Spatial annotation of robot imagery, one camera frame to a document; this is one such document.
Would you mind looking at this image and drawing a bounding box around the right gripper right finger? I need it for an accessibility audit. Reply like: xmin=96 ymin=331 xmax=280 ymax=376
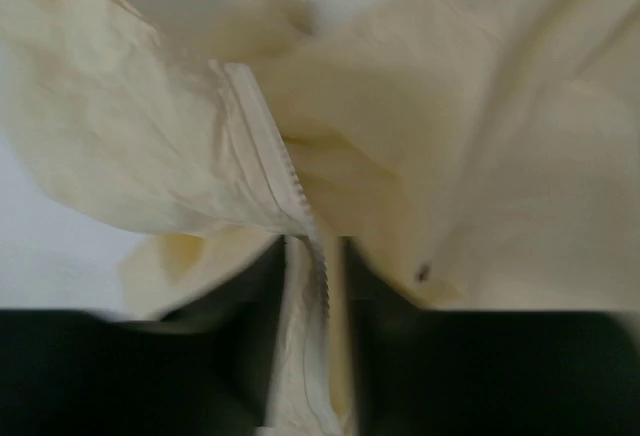
xmin=343 ymin=241 xmax=639 ymax=435

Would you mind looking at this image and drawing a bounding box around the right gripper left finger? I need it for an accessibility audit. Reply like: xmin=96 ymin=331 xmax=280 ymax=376
xmin=1 ymin=238 xmax=285 ymax=435

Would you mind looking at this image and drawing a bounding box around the cream yellow jacket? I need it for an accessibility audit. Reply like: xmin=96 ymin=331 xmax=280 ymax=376
xmin=1 ymin=0 xmax=639 ymax=435

